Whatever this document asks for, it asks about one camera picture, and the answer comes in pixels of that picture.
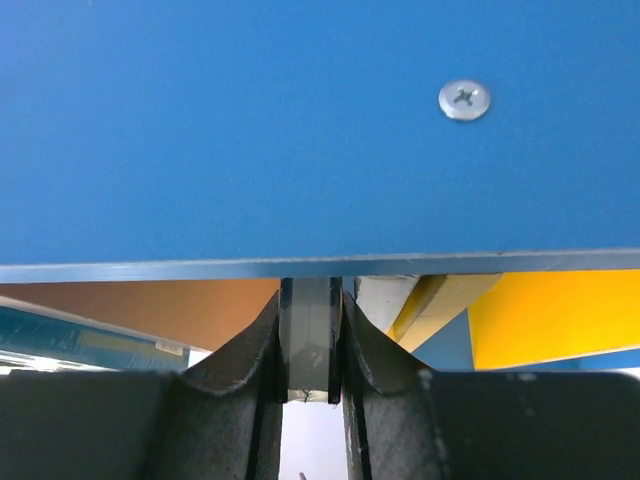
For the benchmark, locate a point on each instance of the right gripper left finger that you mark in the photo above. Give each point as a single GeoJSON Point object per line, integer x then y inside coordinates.
{"type": "Point", "coordinates": [219, 419]}

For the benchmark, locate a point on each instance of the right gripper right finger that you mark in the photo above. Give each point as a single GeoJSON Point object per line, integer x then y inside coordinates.
{"type": "Point", "coordinates": [406, 420]}

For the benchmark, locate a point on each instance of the grey letter G book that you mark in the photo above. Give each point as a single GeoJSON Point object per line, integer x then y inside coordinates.
{"type": "Point", "coordinates": [381, 298]}

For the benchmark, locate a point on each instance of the black Moon and Sixpence book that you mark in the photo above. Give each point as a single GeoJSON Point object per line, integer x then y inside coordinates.
{"type": "Point", "coordinates": [309, 329]}

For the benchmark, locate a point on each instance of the teal ocean cover book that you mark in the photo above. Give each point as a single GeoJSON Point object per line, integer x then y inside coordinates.
{"type": "Point", "coordinates": [43, 339]}

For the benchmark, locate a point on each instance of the blue pink yellow bookshelf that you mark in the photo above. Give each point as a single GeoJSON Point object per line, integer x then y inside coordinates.
{"type": "Point", "coordinates": [165, 163]}

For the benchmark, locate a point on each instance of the silver shelf screw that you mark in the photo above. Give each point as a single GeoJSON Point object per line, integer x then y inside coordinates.
{"type": "Point", "coordinates": [464, 100]}

